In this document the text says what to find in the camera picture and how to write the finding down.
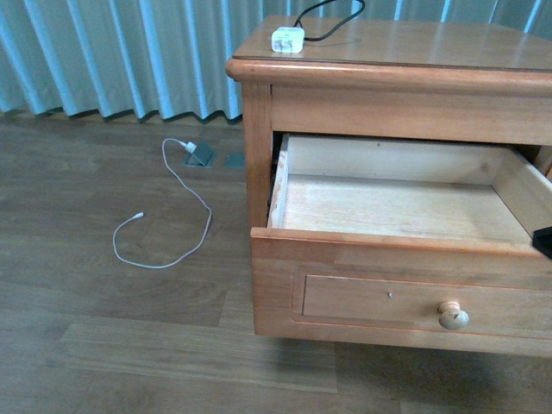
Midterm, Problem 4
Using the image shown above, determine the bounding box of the pale green curtain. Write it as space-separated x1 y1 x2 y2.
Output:
1 1 551 119

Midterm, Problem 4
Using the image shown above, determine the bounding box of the open grey floor socket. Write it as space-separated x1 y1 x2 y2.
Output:
180 141 216 167

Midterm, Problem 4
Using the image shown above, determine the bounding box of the wooden drawer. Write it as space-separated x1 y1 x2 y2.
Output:
251 135 551 357

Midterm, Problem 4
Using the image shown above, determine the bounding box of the wooden nightstand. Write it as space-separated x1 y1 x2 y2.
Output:
225 16 552 242

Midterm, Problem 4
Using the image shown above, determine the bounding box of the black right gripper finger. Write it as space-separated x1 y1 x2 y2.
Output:
531 226 552 259

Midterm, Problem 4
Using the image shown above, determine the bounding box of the closed grey floor socket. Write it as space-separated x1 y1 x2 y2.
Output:
223 153 245 170

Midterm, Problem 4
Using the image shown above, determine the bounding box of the white charger with black cable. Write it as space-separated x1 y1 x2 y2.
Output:
271 0 366 53

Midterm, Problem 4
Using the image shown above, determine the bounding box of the white cable with plug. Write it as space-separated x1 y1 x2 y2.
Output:
112 137 213 269

